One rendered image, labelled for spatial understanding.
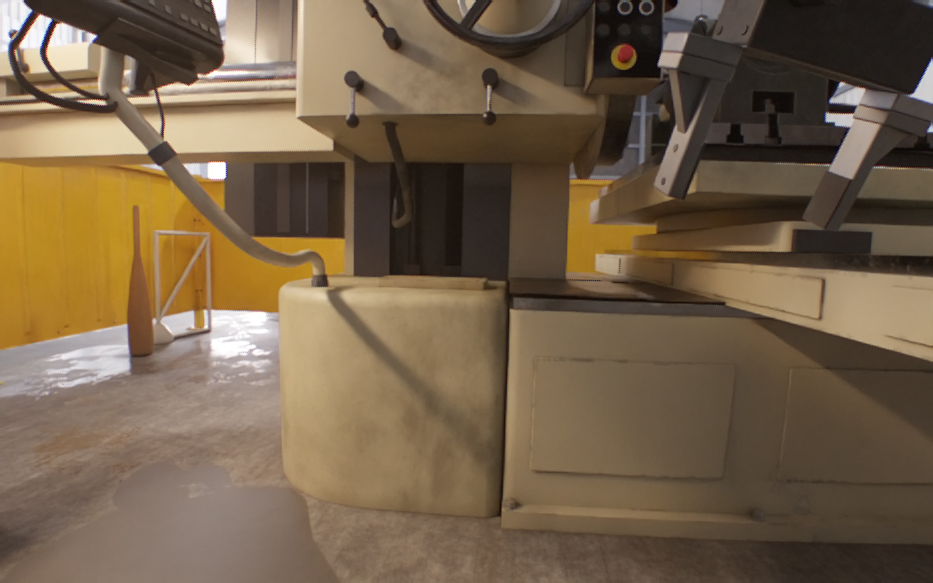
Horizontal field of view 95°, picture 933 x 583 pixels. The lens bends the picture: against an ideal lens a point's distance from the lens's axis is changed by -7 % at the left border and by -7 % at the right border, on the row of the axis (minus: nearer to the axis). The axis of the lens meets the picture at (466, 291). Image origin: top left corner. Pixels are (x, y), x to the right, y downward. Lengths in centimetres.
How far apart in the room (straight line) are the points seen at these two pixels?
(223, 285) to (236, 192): 221
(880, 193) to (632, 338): 60
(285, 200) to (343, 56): 86
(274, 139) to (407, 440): 101
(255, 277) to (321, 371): 282
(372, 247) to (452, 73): 87
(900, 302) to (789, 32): 55
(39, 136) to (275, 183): 81
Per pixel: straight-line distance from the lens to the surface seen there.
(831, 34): 38
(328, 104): 127
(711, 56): 35
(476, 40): 98
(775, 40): 36
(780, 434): 144
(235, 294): 421
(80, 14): 98
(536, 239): 179
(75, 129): 209
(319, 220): 195
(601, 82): 112
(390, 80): 124
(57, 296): 345
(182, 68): 106
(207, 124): 176
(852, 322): 93
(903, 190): 127
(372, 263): 186
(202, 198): 101
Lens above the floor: 73
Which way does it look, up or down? 5 degrees down
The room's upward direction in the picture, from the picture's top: 1 degrees clockwise
